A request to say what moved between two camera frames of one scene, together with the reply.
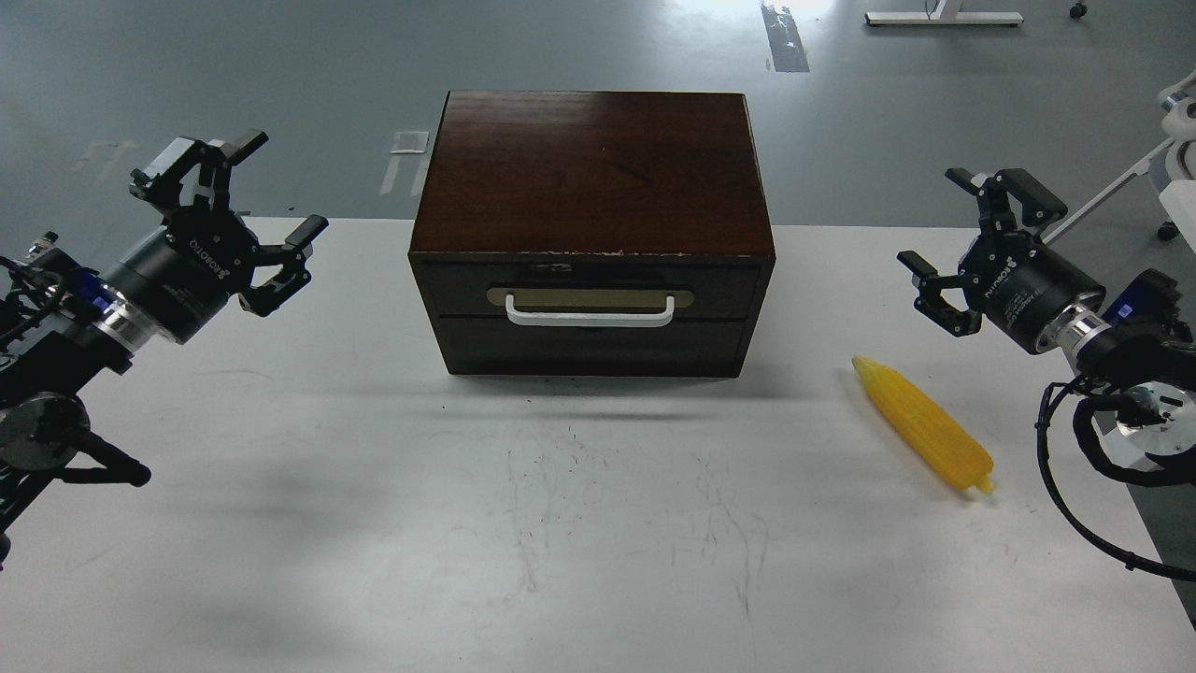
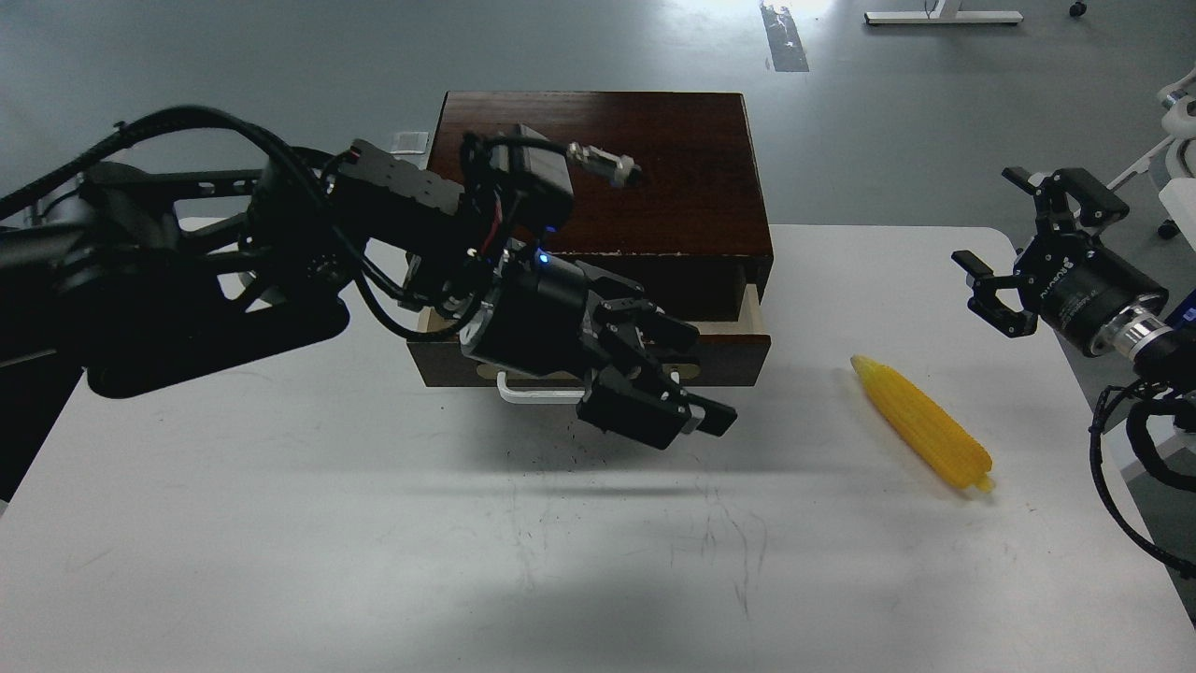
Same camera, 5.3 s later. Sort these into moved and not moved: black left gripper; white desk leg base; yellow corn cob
Moved: black left gripper
Not moved: yellow corn cob; white desk leg base
